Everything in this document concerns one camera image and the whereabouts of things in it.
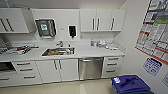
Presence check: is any chrome faucet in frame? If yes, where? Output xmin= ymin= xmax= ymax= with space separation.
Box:
xmin=55 ymin=40 xmax=64 ymax=48

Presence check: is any small dish soap bottle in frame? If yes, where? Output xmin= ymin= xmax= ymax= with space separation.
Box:
xmin=90 ymin=39 xmax=96 ymax=47

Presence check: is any black soap dispenser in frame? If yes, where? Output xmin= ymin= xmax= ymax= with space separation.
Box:
xmin=68 ymin=25 xmax=77 ymax=39

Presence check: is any white wall cabinet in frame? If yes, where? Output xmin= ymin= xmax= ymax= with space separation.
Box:
xmin=79 ymin=8 xmax=127 ymax=33
xmin=0 ymin=8 xmax=36 ymax=34

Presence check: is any stainless steel sink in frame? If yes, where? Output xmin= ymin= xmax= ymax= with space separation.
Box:
xmin=41 ymin=47 xmax=76 ymax=58

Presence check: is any stack of white dishes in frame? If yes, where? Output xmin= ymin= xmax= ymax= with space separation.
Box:
xmin=97 ymin=39 xmax=108 ymax=48

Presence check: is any white two-door base cabinet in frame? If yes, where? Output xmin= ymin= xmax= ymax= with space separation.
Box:
xmin=35 ymin=58 xmax=80 ymax=84

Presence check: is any white drawer unit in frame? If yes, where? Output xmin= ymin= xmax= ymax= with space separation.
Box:
xmin=102 ymin=55 xmax=124 ymax=79
xmin=11 ymin=59 xmax=43 ymax=86

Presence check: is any blue lid trash bin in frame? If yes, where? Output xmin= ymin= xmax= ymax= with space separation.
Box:
xmin=110 ymin=74 xmax=151 ymax=94

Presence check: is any white dish cloth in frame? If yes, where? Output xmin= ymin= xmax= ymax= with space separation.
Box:
xmin=106 ymin=43 xmax=121 ymax=51

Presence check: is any colourful wall poster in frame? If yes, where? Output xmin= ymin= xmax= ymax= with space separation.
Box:
xmin=134 ymin=0 xmax=168 ymax=66

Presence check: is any stainless steel dishwasher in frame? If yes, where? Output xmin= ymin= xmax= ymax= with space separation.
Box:
xmin=78 ymin=57 xmax=104 ymax=81

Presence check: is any steel paper towel dispenser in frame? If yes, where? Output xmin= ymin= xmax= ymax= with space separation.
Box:
xmin=34 ymin=18 xmax=58 ymax=38

